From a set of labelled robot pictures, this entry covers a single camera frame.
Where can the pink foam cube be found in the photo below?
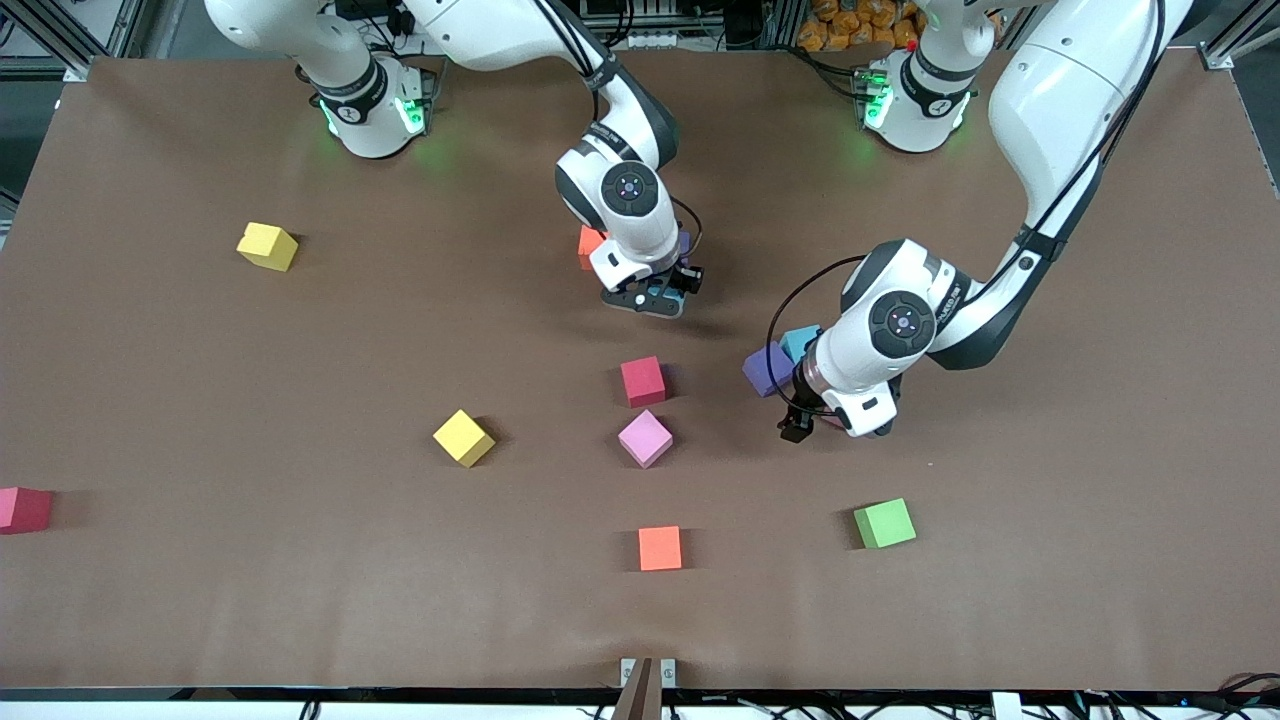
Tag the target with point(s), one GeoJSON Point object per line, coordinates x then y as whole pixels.
{"type": "Point", "coordinates": [645, 438]}
{"type": "Point", "coordinates": [822, 420]}

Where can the orange foam cube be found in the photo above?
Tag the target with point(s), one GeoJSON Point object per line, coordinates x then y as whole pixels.
{"type": "Point", "coordinates": [588, 245]}
{"type": "Point", "coordinates": [660, 548]}

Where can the red foam cube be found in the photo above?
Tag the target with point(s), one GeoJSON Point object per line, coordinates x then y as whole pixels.
{"type": "Point", "coordinates": [24, 509]}
{"type": "Point", "coordinates": [642, 380]}

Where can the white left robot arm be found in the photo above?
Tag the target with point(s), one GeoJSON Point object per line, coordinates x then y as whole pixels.
{"type": "Point", "coordinates": [1060, 100]}

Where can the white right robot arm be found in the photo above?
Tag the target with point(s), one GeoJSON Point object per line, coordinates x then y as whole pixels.
{"type": "Point", "coordinates": [620, 150]}

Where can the light purple foam cube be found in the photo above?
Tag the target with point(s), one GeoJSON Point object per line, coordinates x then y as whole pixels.
{"type": "Point", "coordinates": [765, 370]}

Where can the green foam cube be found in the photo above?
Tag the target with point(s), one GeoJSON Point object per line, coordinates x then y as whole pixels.
{"type": "Point", "coordinates": [884, 523]}

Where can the yellow foam cube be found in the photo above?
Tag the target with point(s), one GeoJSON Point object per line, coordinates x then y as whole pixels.
{"type": "Point", "coordinates": [463, 438]}
{"type": "Point", "coordinates": [267, 246]}

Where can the white power strip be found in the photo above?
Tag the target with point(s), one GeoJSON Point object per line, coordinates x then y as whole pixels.
{"type": "Point", "coordinates": [660, 40]}

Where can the bag of orange snacks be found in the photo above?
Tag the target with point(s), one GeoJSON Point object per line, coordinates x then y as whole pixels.
{"type": "Point", "coordinates": [850, 25]}

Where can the large table cover sheet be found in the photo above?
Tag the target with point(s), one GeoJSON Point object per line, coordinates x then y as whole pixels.
{"type": "Point", "coordinates": [300, 600]}

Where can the small metal bracket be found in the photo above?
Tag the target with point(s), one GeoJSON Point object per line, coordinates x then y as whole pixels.
{"type": "Point", "coordinates": [628, 672]}

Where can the aluminium frame profile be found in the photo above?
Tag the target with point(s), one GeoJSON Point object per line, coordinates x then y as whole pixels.
{"type": "Point", "coordinates": [1240, 35]}
{"type": "Point", "coordinates": [120, 30]}

